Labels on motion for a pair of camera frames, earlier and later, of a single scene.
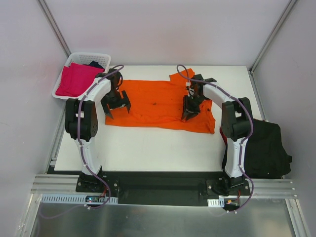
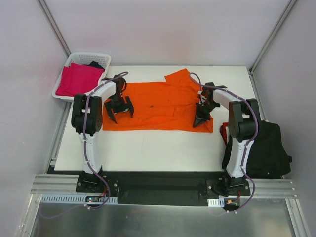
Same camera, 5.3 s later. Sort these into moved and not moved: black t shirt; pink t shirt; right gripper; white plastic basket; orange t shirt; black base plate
Moved: orange t shirt; right gripper
Not moved: black base plate; black t shirt; pink t shirt; white plastic basket
